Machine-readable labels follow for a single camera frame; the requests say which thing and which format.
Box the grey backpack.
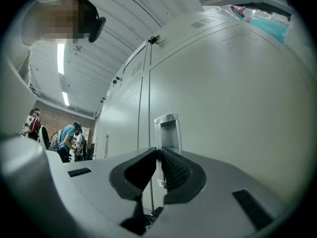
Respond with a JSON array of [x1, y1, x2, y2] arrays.
[[48, 130, 63, 152]]

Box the black head-mounted camera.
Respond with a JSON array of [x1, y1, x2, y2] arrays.
[[78, 0, 107, 44]]

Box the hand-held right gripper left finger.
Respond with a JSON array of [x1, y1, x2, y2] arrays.
[[108, 147, 158, 236]]

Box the person's head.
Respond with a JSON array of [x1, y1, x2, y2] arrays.
[[21, 0, 100, 47]]

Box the clear plastic bags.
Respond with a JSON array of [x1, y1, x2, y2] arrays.
[[210, 5, 293, 26]]

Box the narrow grey vented locker door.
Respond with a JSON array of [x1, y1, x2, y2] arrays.
[[122, 40, 151, 82]]

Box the teal and pink toy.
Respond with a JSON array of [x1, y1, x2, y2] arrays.
[[229, 4, 289, 44]]

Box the white chair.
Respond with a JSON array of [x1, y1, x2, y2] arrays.
[[38, 124, 51, 150]]

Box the large grey locker door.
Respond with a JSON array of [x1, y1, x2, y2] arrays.
[[148, 25, 313, 209]]

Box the tall grey locker door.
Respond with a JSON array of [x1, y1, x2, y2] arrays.
[[106, 76, 150, 160]]

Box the row of distant grey lockers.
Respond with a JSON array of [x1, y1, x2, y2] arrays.
[[94, 97, 111, 160]]

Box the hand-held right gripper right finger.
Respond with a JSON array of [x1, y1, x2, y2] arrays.
[[157, 147, 207, 209]]

